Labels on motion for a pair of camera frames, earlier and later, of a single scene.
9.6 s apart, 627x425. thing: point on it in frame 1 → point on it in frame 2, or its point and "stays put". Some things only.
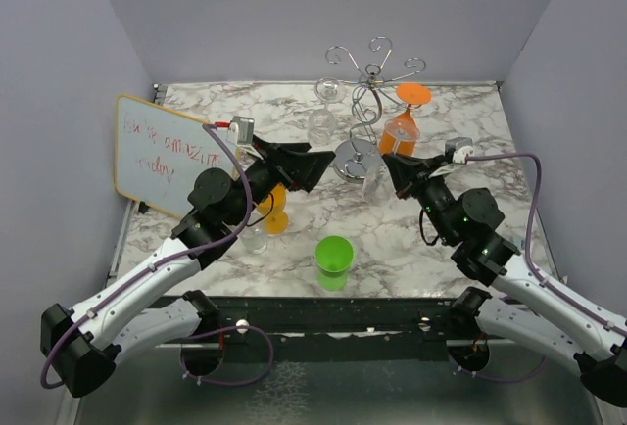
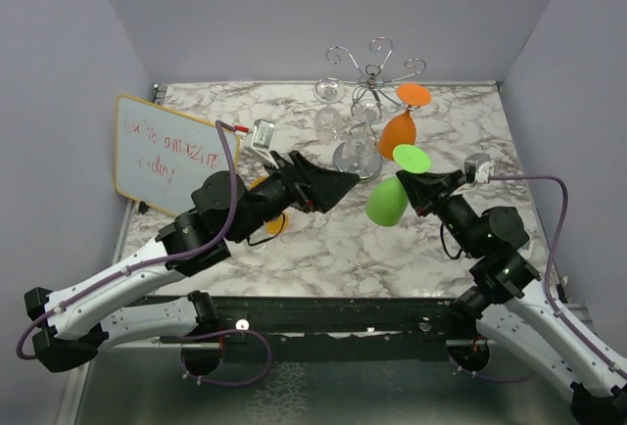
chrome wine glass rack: (358, 159) stays put
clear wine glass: (377, 185) → (361, 156)
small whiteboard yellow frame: (157, 152) stays put
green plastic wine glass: (334, 255) → (387, 200)
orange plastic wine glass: (400, 134) stays put
